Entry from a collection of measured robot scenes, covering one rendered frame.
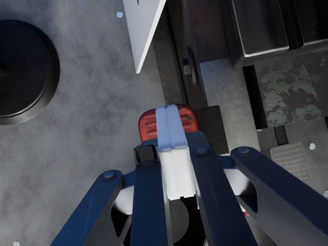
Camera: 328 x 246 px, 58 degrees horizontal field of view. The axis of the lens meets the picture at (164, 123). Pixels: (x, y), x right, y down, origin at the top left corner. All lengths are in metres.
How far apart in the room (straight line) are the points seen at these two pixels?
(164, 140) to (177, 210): 0.93
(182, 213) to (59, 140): 0.51
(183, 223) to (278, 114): 0.73
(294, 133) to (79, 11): 0.90
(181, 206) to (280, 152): 0.39
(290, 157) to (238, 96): 0.56
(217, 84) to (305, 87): 0.12
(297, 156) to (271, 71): 0.56
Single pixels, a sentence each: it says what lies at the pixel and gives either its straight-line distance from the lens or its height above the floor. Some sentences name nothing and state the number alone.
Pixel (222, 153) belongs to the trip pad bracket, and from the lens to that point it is 0.36.
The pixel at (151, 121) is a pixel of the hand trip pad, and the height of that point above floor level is 0.76.
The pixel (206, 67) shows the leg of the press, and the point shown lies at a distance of 0.43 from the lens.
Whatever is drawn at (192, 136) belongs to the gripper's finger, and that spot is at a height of 0.89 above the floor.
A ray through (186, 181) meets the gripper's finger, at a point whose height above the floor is 0.91.
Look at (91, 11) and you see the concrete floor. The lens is 1.20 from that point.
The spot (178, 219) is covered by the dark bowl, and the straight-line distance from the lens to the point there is 1.09.
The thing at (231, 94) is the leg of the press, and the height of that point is 0.64.
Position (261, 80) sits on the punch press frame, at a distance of 0.44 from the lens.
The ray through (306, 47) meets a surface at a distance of 0.42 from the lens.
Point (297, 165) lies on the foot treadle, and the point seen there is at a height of 0.16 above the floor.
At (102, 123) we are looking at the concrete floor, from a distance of 1.09.
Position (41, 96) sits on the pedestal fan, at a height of 0.03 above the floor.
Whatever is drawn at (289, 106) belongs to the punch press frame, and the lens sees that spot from 0.45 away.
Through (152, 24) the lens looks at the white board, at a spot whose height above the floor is 0.41.
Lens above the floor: 1.06
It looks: 86 degrees down
